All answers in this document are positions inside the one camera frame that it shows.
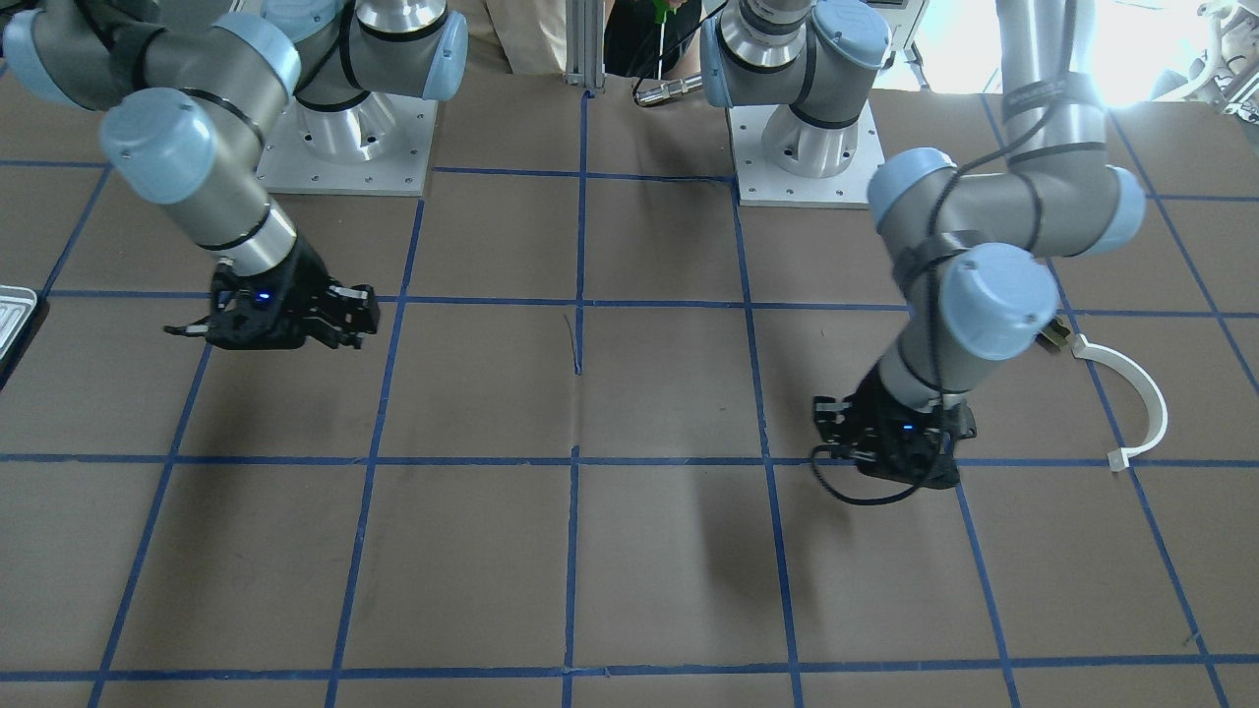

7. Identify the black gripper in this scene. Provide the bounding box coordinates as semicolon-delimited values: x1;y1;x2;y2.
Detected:
854;369;961;490

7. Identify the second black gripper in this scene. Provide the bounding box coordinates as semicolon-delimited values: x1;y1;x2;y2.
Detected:
204;236;381;350

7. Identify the olive brake shoe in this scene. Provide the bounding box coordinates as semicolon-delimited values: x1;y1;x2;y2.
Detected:
1037;317;1074;351

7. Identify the white curved plastic part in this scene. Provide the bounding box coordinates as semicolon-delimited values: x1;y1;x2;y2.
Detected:
1070;334;1170;470

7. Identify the person in beige shirt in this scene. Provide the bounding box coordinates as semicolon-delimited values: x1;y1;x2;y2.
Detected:
447;1;701;81

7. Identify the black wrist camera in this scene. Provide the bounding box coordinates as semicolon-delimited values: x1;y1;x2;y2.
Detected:
812;397;867;459

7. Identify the aluminium frame post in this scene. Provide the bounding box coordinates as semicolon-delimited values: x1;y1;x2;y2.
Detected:
564;0;606;94

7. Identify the green handled tool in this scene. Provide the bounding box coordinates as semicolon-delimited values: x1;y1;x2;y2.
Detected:
648;0;685;26

